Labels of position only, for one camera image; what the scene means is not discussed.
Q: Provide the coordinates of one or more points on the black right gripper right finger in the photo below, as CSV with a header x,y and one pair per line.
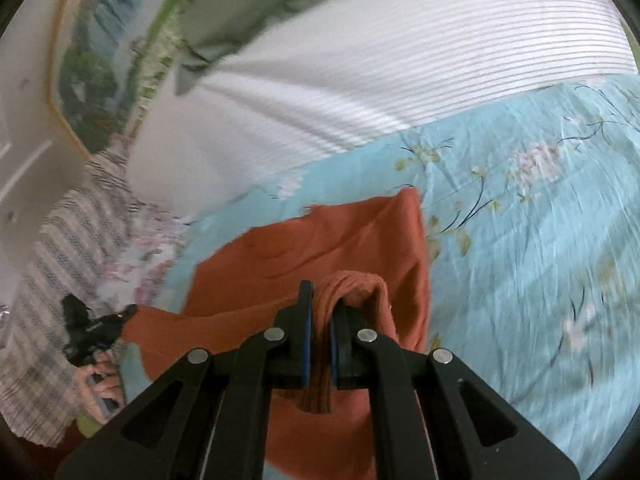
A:
x,y
354,350

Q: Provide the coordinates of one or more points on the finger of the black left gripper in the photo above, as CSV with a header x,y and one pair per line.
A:
x,y
125,315

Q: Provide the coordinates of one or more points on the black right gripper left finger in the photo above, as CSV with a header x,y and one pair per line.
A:
x,y
290,360

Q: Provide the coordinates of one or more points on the rust orange knitted sweater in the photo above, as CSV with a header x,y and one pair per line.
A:
x,y
369,254

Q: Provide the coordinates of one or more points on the person's left hand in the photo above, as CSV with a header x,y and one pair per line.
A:
x,y
100,380

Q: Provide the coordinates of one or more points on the pink floral white pillow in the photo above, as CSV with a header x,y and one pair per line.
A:
x,y
157,239

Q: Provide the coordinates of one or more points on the light blue floral bedsheet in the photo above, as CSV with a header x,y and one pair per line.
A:
x,y
531,210

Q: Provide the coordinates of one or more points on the white striped blanket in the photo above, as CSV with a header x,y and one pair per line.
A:
x,y
346,72

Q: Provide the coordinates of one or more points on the gold framed landscape painting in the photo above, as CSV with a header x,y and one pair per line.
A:
x,y
107,60

